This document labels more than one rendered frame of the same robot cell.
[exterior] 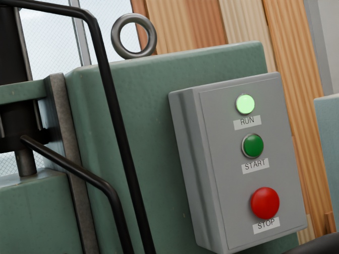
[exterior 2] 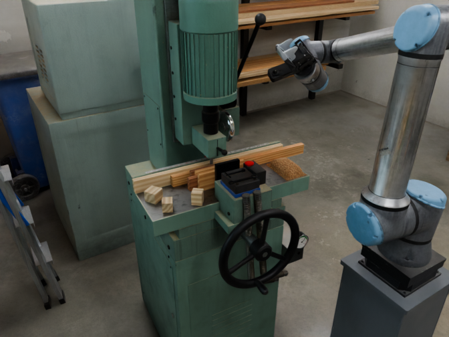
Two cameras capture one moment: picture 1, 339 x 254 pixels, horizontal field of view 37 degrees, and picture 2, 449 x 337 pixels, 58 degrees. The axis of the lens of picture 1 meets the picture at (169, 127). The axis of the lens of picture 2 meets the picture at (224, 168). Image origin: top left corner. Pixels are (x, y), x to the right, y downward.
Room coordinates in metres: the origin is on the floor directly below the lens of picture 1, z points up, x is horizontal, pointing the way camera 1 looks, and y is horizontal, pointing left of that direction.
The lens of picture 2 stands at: (0.57, 1.56, 1.64)
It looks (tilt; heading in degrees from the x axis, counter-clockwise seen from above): 29 degrees down; 265
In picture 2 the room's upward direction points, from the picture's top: straight up
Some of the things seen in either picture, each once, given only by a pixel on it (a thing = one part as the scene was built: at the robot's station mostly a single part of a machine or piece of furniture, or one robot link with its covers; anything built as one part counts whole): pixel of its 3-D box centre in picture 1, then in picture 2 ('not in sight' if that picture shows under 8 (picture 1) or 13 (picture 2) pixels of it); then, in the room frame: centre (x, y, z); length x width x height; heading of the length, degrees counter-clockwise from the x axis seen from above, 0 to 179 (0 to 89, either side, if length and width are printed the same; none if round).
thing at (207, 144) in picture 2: not in sight; (208, 142); (0.52, 0.27, 1.03); 0.14 x 0.07 x 0.09; 113
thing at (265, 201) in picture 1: (265, 202); not in sight; (0.47, -0.08, 1.36); 0.03 x 0.01 x 0.03; 113
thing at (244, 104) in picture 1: (245, 104); not in sight; (0.48, -0.07, 1.46); 0.02 x 0.01 x 0.02; 113
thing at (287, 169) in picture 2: not in sight; (286, 165); (0.23, 0.27, 0.92); 0.14 x 0.09 x 0.04; 113
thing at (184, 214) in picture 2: not in sight; (230, 195); (0.45, 0.38, 0.87); 0.61 x 0.30 x 0.06; 23
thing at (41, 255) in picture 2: not in sight; (7, 206); (1.44, -0.06, 0.58); 0.27 x 0.25 x 1.16; 26
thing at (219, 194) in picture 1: (237, 160); not in sight; (0.51, -0.06, 1.40); 0.10 x 0.06 x 0.16; 113
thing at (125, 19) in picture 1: (134, 39); not in sight; (0.63, 0.02, 1.55); 0.06 x 0.02 x 0.06; 113
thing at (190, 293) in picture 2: not in sight; (201, 268); (0.56, 0.18, 0.36); 0.58 x 0.45 x 0.71; 113
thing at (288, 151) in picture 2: not in sight; (242, 163); (0.40, 0.24, 0.92); 0.56 x 0.02 x 0.04; 23
